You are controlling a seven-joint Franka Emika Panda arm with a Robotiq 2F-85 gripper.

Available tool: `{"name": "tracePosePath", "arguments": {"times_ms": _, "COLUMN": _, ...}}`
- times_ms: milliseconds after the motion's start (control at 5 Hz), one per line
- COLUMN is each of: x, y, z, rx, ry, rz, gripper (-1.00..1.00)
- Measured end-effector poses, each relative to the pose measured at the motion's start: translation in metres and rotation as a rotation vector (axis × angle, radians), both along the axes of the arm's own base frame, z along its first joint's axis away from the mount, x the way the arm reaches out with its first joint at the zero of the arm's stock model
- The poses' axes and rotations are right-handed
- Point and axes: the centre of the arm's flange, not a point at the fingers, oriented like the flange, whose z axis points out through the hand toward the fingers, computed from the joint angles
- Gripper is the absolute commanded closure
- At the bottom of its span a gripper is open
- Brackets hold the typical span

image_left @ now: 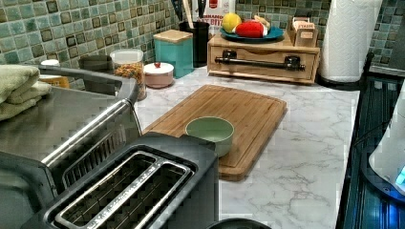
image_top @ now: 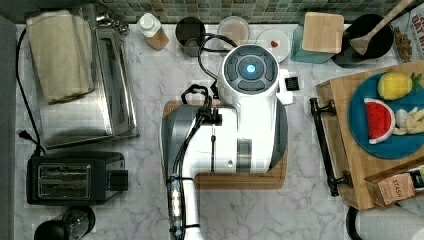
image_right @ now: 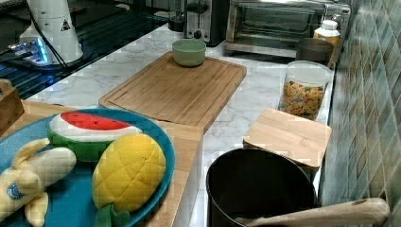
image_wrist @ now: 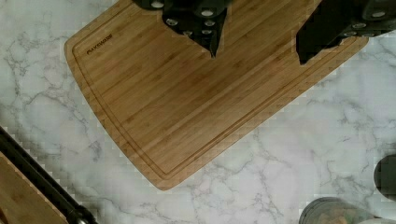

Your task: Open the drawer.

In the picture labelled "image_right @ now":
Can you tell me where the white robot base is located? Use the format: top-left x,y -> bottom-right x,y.
20,0 -> 83,66

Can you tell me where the white drawer unit bamboo top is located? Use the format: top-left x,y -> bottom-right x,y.
1,101 -> 203,227

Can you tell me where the large bamboo cutting board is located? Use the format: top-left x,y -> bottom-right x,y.
98,52 -> 247,130

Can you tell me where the green ceramic bowl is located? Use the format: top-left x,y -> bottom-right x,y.
172,39 -> 206,66

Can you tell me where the black pot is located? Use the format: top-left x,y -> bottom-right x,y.
206,148 -> 317,227

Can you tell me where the silver black toaster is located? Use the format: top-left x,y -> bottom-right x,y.
183,0 -> 230,46

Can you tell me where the plush yellow pineapple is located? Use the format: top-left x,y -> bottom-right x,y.
92,133 -> 166,227

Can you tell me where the stainless toaster oven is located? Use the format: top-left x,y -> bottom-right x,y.
226,0 -> 351,58

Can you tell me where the clear cereal jar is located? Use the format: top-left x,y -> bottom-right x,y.
279,61 -> 333,120

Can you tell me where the square bamboo lid container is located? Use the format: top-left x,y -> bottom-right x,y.
243,109 -> 332,181

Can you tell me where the plush watermelon slice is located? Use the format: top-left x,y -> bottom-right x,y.
47,112 -> 142,162

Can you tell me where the white capped orange bottle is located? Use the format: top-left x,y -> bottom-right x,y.
313,20 -> 340,68

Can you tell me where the wooden knife block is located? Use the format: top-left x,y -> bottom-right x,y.
0,79 -> 25,134

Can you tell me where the plush peeled banana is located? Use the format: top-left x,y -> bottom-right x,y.
0,138 -> 77,227

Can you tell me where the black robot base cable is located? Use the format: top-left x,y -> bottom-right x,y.
27,6 -> 71,70

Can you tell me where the wooden utensil handle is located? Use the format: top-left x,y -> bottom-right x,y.
235,198 -> 391,227

